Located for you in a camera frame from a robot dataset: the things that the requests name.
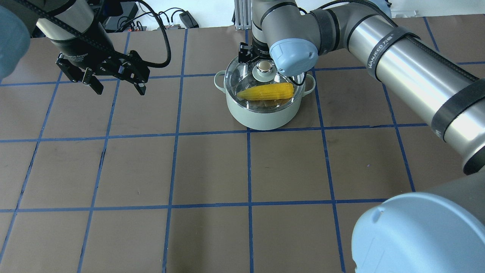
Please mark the yellow corn cob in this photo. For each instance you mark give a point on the yellow corn cob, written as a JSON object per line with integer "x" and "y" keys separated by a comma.
{"x": 276, "y": 91}

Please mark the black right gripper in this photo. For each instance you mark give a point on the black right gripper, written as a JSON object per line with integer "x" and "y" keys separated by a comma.
{"x": 260, "y": 52}

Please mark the pale green steel pot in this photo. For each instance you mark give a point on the pale green steel pot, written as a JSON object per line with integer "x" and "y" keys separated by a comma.
{"x": 262, "y": 115}

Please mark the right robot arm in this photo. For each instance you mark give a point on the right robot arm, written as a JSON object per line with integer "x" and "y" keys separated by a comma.
{"x": 440, "y": 230}

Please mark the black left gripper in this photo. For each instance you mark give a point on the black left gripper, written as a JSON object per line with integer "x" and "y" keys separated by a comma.
{"x": 77, "y": 51}

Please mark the black power adapter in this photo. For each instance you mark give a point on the black power adapter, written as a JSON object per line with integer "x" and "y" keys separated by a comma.
{"x": 188, "y": 20}

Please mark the glass pot lid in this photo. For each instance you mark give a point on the glass pot lid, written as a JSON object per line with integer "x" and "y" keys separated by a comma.
{"x": 265, "y": 72}

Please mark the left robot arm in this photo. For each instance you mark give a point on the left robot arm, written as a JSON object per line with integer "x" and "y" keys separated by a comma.
{"x": 18, "y": 22}

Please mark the aluminium frame post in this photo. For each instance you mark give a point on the aluminium frame post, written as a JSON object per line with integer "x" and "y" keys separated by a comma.
{"x": 243, "y": 14}

